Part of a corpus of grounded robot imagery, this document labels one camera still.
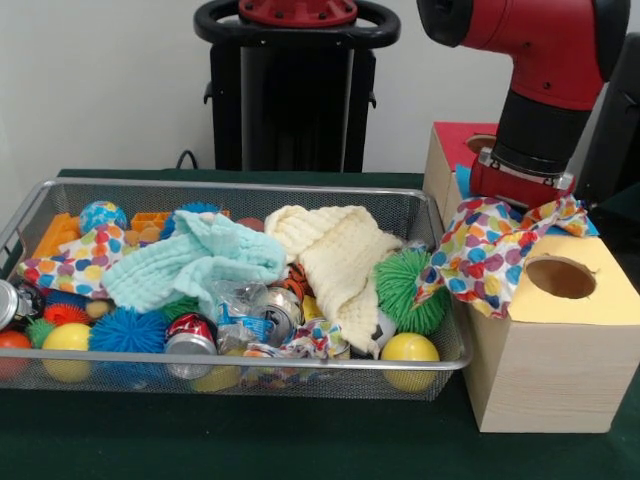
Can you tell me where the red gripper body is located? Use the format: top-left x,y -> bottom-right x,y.
469,147 -> 576,210

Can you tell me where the polka dot cloth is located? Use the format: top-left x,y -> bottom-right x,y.
17,222 -> 132,297
413,193 -> 589,320

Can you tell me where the wooden box with three holes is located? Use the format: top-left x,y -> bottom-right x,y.
422,121 -> 640,432

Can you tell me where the dark green table cloth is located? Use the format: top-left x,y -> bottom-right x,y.
589,184 -> 640,301
0,168 -> 640,480

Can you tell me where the green spiky ball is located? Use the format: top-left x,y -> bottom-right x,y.
373,249 -> 451,335

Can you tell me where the cream waffle cloth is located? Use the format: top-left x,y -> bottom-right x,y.
263,204 -> 404,359

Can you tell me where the yellow ball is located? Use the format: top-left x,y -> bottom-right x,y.
40,322 -> 94,384
379,332 -> 440,392

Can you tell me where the mint waffle cloth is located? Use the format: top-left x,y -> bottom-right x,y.
98,208 -> 287,314

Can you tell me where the blue globe ball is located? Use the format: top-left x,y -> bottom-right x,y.
78,200 -> 129,236

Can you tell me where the blue spiky ball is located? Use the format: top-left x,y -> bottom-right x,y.
87,306 -> 168,356

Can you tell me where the orange building block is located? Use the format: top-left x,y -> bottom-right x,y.
32,212 -> 82,259

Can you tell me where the silver can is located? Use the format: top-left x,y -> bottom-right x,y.
0,278 -> 32,331

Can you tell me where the orange ball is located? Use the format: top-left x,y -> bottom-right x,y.
0,329 -> 33,379

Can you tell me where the wire mesh bin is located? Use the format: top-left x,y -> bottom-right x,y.
0,177 -> 474,403

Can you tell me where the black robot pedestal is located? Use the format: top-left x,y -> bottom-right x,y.
193,0 -> 401,174

